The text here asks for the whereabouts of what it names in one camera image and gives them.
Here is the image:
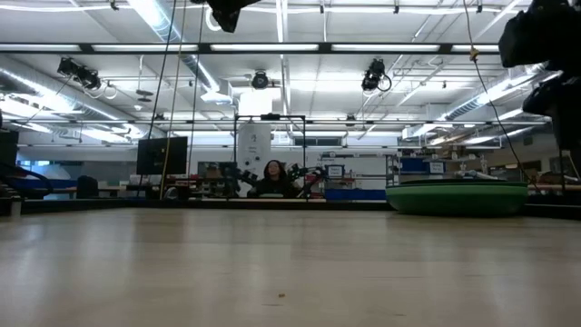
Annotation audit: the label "person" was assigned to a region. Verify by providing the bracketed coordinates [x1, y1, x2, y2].
[252, 159, 297, 199]

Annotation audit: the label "blue storage bins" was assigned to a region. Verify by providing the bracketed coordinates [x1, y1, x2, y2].
[323, 187, 388, 202]

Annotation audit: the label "black monitor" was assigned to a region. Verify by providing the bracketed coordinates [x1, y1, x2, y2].
[135, 135, 189, 176]

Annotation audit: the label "teal green plastic plate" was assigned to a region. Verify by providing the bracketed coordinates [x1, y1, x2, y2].
[385, 183, 530, 218]

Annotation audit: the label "black office chair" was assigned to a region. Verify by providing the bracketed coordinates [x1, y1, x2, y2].
[75, 174, 100, 200]

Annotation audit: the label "black curved tube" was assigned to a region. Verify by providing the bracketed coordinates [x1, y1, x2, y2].
[0, 162, 55, 200]

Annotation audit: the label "background robot rig frame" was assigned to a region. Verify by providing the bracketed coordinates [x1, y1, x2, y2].
[232, 113, 307, 202]

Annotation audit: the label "round black ceiling camera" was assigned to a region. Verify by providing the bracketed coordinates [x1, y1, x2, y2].
[251, 70, 271, 91]

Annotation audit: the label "black ceiling camera with cable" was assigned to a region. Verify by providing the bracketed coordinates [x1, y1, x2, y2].
[360, 57, 393, 94]

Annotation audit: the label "black aluminium rig frame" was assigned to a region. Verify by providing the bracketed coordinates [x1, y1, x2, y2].
[0, 42, 581, 222]

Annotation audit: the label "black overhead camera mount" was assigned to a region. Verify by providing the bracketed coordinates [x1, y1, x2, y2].
[204, 0, 263, 34]

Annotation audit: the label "hanging black cable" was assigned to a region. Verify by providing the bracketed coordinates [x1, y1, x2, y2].
[461, 0, 541, 192]

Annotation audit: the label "black ceiling camera cluster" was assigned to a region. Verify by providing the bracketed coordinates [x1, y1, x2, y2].
[56, 56, 103, 91]

